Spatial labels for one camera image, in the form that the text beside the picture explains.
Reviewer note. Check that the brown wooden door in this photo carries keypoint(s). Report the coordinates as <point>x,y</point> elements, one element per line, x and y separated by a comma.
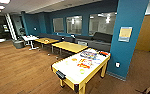
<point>146,33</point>

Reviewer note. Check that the low dark grey sofa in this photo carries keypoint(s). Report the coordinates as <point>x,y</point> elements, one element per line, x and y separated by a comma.
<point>54,36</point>

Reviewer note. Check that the small white table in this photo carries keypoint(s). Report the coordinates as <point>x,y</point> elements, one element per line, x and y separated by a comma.
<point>30,38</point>

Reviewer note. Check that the white wall outlet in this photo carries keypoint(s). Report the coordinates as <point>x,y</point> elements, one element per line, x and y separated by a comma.
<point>117,64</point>

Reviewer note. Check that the grey round ottoman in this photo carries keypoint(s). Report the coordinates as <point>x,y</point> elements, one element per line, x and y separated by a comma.
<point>18,44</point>

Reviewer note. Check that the blue board game box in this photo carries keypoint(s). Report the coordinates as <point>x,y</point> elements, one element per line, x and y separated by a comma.
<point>89,54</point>

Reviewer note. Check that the green plastic bowl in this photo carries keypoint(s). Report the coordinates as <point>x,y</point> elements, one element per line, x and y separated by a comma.
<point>82,71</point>

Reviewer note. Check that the interior glass window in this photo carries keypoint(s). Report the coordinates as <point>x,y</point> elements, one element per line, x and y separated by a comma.
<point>74,25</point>
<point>58,25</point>
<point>102,24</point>

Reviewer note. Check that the yellow paper wall sign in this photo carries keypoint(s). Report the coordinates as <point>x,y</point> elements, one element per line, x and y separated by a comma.
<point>125,34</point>

